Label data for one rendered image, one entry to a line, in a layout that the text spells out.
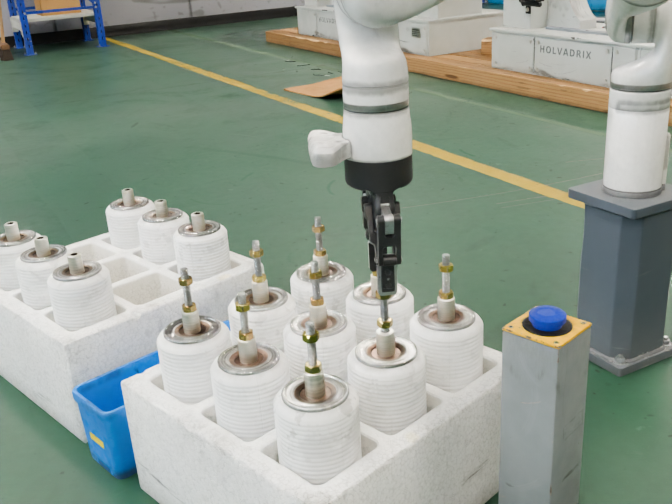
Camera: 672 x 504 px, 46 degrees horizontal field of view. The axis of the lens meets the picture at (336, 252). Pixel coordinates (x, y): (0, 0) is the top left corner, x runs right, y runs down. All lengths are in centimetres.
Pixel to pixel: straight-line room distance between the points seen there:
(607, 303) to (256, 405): 69
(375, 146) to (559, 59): 281
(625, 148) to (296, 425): 73
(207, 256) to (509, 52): 266
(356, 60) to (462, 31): 367
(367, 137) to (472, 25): 371
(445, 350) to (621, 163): 49
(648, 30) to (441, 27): 314
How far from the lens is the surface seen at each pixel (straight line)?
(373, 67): 81
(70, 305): 128
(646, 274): 139
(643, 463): 124
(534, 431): 92
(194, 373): 103
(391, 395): 94
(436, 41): 438
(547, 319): 87
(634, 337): 143
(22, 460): 134
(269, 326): 108
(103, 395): 127
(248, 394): 94
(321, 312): 101
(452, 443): 100
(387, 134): 82
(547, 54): 365
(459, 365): 102
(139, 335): 131
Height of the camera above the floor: 73
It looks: 22 degrees down
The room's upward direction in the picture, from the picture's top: 4 degrees counter-clockwise
